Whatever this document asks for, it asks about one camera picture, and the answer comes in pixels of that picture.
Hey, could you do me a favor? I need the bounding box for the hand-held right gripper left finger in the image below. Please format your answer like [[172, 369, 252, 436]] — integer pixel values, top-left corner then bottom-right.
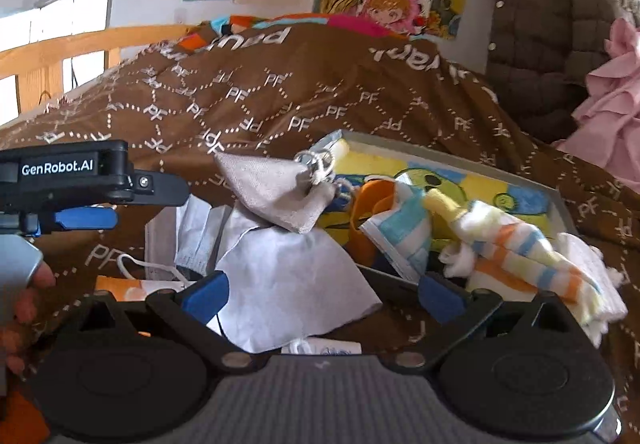
[[67, 270, 256, 373]]

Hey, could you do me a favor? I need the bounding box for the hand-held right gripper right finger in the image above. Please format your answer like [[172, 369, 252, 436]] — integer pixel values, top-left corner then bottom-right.
[[389, 272, 576, 373]]

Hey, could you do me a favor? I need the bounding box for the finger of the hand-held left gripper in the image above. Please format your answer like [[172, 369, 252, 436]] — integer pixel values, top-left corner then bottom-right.
[[37, 208, 118, 237]]

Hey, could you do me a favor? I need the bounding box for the pleated face mask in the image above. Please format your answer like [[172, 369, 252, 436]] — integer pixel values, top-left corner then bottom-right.
[[117, 198, 233, 282]]

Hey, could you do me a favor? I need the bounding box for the blue white striped cloth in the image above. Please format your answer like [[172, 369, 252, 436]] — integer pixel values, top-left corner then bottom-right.
[[361, 184, 433, 282]]

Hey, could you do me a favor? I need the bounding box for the pastel striped white cloth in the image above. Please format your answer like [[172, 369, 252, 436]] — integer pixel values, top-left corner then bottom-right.
[[425, 186, 628, 345]]

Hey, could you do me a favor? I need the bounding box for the white face mask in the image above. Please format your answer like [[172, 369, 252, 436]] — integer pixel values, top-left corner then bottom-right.
[[215, 219, 383, 355]]

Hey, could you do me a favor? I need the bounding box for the orange fabric band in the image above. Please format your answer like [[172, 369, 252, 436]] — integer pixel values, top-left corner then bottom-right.
[[349, 179, 401, 270]]

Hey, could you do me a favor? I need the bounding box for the grey drawstring pouch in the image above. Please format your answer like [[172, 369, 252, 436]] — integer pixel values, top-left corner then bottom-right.
[[214, 146, 337, 235]]

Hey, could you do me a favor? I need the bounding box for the colourful picture tray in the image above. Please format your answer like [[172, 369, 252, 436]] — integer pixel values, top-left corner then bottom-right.
[[320, 129, 581, 285]]

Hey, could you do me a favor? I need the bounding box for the person's left hand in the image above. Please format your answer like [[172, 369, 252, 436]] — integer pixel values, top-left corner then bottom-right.
[[0, 270, 57, 377]]

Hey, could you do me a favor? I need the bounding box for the orange and white box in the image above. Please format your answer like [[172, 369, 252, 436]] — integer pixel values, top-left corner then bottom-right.
[[95, 274, 191, 302]]

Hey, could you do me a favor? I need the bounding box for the white box with blue print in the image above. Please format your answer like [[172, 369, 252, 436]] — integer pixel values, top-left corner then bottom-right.
[[282, 336, 362, 356]]

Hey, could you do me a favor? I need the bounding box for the window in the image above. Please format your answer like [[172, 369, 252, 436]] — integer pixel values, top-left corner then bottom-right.
[[0, 0, 116, 125]]

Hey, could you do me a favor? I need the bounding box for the brown printed blanket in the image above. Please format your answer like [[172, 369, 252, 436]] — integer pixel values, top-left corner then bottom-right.
[[0, 14, 640, 444]]

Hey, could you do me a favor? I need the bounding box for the pink cloth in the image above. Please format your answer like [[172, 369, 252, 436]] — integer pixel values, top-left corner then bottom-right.
[[555, 16, 640, 180]]

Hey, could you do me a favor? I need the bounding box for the brown quilted jacket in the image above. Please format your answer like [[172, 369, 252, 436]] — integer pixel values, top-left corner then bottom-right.
[[485, 0, 640, 145]]

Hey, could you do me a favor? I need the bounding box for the wooden slatted bed rail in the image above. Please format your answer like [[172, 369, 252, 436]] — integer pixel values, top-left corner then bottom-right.
[[0, 24, 201, 125]]

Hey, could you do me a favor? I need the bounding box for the pink framed girl wall poster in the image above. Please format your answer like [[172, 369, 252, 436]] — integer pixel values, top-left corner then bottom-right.
[[357, 0, 431, 37]]

